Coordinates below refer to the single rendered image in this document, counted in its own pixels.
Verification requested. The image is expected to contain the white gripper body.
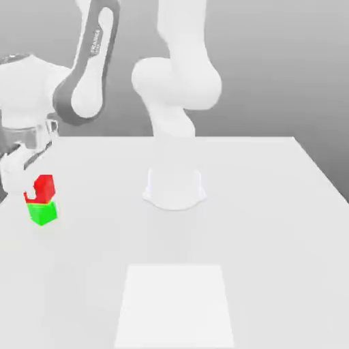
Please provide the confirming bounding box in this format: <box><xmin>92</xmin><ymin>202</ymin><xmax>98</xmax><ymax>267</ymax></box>
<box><xmin>0</xmin><ymin>140</ymin><xmax>54</xmax><ymax>198</ymax></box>

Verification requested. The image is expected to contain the small green cube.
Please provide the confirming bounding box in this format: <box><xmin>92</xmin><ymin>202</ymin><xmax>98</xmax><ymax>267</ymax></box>
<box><xmin>27</xmin><ymin>200</ymin><xmax>59</xmax><ymax>227</ymax></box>

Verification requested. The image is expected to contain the small red cube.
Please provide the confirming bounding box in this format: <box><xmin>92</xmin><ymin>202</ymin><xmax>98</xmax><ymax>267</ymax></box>
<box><xmin>23</xmin><ymin>174</ymin><xmax>57</xmax><ymax>204</ymax></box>

